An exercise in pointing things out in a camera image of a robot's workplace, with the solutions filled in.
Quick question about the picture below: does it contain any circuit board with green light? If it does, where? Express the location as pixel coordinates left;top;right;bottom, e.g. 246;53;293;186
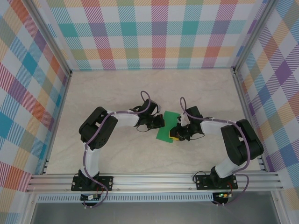
214;192;231;200

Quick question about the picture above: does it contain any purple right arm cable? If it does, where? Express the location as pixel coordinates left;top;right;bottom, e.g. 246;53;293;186
179;97;253;207

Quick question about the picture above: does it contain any small black circuit board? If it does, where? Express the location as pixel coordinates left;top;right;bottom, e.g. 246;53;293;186
80;193;101;201

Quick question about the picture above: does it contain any grey metal sheet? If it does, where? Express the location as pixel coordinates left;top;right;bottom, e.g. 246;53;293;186
23;193;285;224

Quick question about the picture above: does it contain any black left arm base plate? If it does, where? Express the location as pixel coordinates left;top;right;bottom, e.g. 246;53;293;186
71;175;114;192

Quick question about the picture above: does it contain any slotted grey cable duct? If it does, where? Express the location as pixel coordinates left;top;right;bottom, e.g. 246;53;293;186
36;193;214;203

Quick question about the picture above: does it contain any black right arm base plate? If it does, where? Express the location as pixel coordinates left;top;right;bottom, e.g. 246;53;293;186
194;174;239;191

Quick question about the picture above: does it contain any aluminium frame post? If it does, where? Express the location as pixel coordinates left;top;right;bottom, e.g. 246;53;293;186
23;0;73;79
230;0;281;75

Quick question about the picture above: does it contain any green paper sheet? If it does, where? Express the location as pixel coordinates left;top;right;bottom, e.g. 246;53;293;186
156;111;182;143

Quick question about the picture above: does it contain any aluminium table side rail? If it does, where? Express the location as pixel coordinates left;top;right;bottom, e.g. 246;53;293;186
41;71;73;175
232;70;268;173

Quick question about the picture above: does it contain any aluminium mounting rail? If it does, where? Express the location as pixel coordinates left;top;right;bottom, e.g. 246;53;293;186
25;172;285;193

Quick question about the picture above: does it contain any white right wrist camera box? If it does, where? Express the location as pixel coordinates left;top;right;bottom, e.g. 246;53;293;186
177;113;190;126

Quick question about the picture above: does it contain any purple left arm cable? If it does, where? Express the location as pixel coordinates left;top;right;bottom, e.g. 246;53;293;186
81;90;158;209

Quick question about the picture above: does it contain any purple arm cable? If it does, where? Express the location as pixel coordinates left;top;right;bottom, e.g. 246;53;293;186
81;90;158;209
179;97;253;207

